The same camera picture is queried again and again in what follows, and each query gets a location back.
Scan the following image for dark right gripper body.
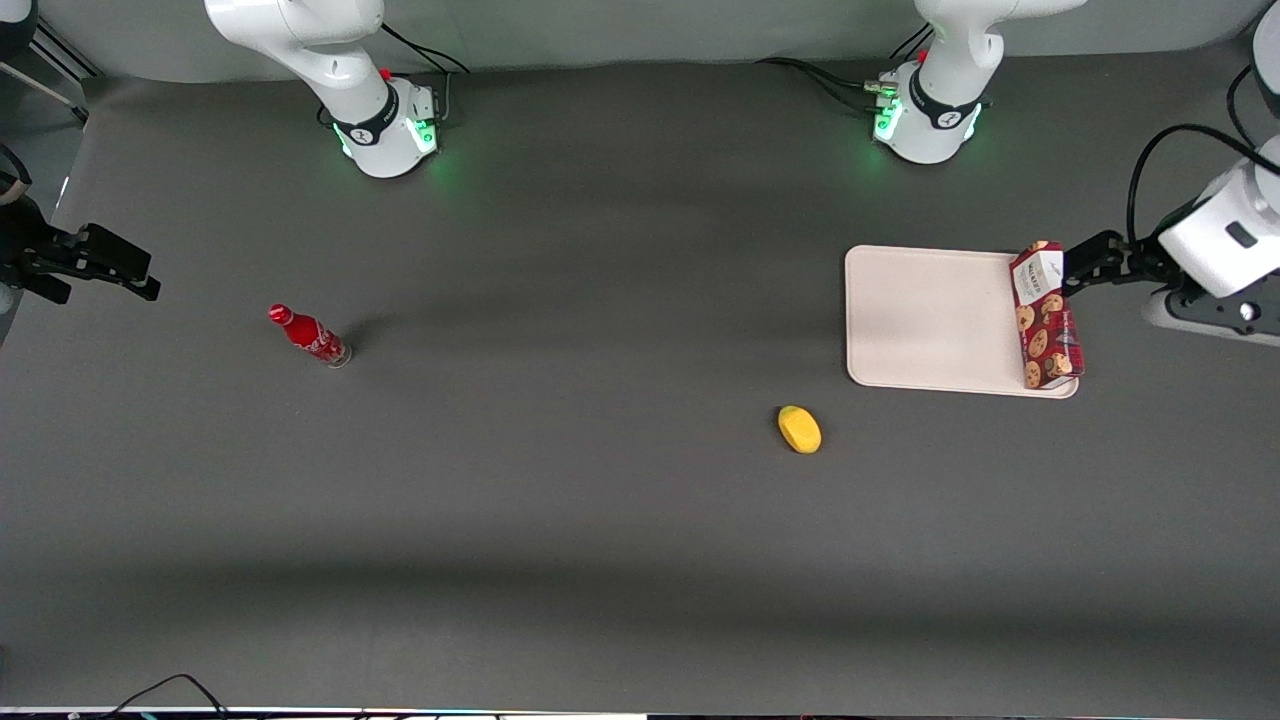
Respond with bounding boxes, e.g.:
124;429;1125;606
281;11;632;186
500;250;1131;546
0;194;87;288

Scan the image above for red cookie box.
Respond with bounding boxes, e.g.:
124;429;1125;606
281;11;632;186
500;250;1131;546
1008;240;1087;391

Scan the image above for beige plastic tray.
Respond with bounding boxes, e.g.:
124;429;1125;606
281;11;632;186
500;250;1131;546
844;244;1080;399

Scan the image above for red cola bottle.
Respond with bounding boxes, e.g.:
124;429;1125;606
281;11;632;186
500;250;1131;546
267;303;353;369

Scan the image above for yellow mango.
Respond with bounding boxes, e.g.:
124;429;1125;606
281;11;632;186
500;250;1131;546
777;405;823;455

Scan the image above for beige and black strap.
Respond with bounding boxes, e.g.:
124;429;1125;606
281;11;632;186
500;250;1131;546
0;144;33;207

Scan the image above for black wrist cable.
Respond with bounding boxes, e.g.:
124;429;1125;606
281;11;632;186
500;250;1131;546
1127;64;1266;251

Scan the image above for aluminium frame bar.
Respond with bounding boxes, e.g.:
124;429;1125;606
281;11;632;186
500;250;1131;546
0;20;103;127

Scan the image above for black arm base cables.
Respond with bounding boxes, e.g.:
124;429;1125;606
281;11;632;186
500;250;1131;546
755;20;933;113
380;22;471;123

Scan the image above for thin black cable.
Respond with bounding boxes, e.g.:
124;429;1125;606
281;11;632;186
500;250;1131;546
98;673;233;720

